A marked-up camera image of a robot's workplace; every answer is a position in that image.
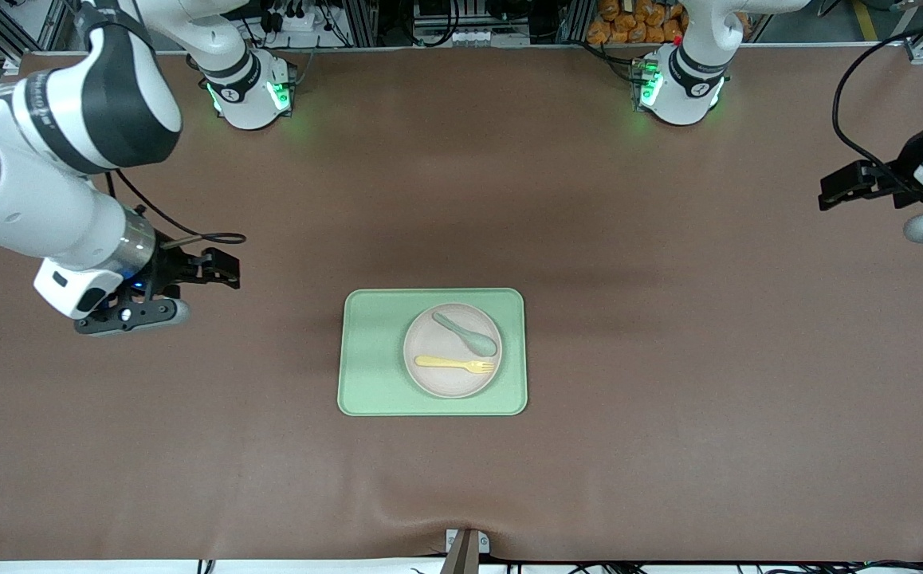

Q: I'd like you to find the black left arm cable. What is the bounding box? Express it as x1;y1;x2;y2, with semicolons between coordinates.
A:
831;18;923;196

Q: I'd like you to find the white power strip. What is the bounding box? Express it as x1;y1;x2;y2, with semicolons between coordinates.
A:
422;28;530;47
266;8;319;33

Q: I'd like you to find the yellow plastic fork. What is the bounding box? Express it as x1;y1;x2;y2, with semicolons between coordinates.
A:
414;355;497;375

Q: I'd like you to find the brown table mat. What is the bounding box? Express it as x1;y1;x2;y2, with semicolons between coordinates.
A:
0;48;923;563

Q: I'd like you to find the pale teal plastic spoon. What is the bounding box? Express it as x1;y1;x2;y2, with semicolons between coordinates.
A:
432;311;499;358

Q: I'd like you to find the round beige speckled plate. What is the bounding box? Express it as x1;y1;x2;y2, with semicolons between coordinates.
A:
403;303;504;399

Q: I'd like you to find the metal clamp bracket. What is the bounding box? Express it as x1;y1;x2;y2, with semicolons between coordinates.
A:
442;528;491;574

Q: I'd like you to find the light green plastic tray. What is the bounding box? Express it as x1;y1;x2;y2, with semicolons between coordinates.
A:
337;288;528;417

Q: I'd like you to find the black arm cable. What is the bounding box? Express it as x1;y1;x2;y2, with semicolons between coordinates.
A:
831;18;923;196
107;169;247;250

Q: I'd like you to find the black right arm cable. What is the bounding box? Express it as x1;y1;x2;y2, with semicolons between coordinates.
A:
107;169;247;250

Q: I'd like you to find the orange snack bag pile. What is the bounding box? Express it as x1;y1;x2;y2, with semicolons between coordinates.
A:
587;0;753;45

